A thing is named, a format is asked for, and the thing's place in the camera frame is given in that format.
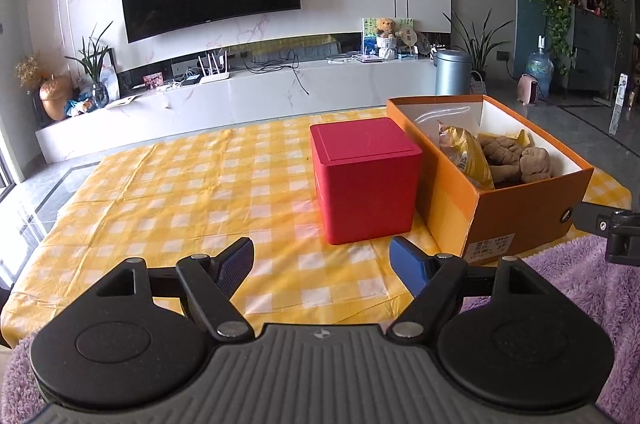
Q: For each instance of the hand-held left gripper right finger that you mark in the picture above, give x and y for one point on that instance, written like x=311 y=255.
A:
x=409 y=261

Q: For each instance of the white marble tv console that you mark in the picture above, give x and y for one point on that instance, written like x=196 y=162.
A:
x=250 y=99

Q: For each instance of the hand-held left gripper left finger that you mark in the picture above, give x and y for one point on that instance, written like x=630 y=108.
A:
x=235 y=264

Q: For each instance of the dark cabinet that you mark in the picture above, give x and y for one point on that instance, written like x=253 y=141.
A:
x=595 y=54

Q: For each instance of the purple fluffy blanket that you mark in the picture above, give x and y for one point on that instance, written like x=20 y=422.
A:
x=600 y=304

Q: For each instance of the small white figure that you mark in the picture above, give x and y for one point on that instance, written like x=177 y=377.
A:
x=433 y=51

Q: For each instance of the orange cardboard box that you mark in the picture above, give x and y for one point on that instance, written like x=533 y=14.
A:
x=520 y=214

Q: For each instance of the brown knitted plush toy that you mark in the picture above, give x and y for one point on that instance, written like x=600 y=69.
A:
x=520 y=162

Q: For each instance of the white upright strip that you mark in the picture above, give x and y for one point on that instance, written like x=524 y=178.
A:
x=618 y=104

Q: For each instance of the green plant in glass vase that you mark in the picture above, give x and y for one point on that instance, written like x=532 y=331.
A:
x=95 y=64

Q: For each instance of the red cube box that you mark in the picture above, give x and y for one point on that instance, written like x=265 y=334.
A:
x=365 y=189

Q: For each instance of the dried flower bunch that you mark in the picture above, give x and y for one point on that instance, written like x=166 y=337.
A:
x=29 y=69

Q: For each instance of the clear plastic bag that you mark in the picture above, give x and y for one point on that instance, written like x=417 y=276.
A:
x=440 y=119

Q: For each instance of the blue water jug with pump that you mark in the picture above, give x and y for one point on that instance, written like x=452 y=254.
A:
x=540 y=72

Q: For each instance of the blue green picture board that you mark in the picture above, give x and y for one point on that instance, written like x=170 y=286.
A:
x=369 y=34

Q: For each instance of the pale booklet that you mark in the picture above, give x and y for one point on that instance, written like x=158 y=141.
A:
x=122 y=101

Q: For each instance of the teddy bear bouquet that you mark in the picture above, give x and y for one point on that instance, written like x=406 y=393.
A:
x=386 y=39

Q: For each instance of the golden acorn jar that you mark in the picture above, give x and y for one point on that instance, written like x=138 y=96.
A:
x=56 y=99

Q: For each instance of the white router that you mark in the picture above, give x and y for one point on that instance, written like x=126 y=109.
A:
x=214 y=76

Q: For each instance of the long-leaf potted plant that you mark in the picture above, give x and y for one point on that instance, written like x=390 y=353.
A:
x=480 y=49

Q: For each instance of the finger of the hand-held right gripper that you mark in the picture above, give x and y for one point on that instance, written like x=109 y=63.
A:
x=622 y=234

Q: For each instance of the white flat box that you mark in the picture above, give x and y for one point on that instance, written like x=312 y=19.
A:
x=370 y=57

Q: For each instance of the pink photo frame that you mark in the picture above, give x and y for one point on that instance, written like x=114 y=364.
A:
x=153 y=81

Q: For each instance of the white basket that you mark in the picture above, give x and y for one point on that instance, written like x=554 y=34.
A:
x=478 y=84

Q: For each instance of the blue snack bags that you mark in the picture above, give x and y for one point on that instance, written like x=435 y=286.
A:
x=80 y=106

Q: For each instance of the wall socket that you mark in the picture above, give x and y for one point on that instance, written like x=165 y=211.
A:
x=503 y=55

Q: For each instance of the yellow snack packet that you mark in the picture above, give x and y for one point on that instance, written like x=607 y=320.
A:
x=467 y=159

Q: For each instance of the pink space heater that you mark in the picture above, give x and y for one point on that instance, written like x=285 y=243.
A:
x=529 y=89

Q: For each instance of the grey metal trash can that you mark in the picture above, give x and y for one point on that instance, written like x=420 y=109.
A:
x=452 y=74

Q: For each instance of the yellow checkered tablecloth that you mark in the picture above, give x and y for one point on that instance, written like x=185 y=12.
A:
x=175 y=204

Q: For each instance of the white plastic package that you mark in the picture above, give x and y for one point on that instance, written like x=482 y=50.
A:
x=110 y=82

